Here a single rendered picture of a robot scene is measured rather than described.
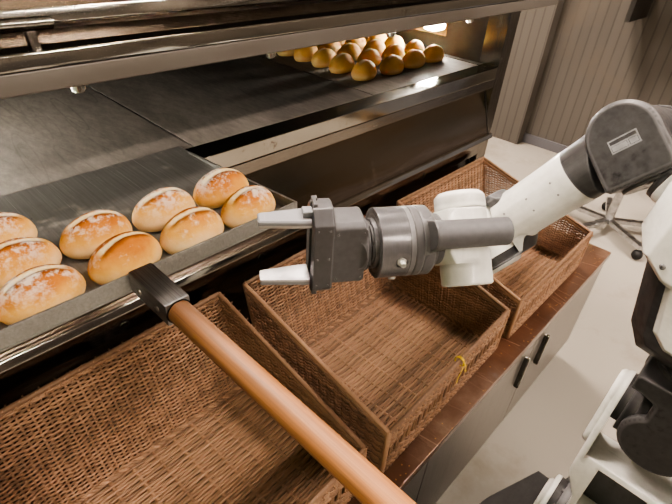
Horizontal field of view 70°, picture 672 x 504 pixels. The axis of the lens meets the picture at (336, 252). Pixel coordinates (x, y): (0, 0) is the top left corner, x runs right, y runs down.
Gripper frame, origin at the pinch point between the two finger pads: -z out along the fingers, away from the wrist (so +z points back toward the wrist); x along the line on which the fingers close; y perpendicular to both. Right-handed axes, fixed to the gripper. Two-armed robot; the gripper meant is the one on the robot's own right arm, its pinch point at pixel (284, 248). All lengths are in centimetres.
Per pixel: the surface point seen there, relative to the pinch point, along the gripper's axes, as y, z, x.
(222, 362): 11.2, -7.8, -6.2
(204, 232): -12.7, -9.9, -5.3
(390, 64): -103, 45, -6
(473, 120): -108, 81, -26
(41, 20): -23.0, -27.0, 20.1
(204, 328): 6.7, -9.6, -5.4
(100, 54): -21.6, -20.8, 16.6
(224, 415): -27, -11, -68
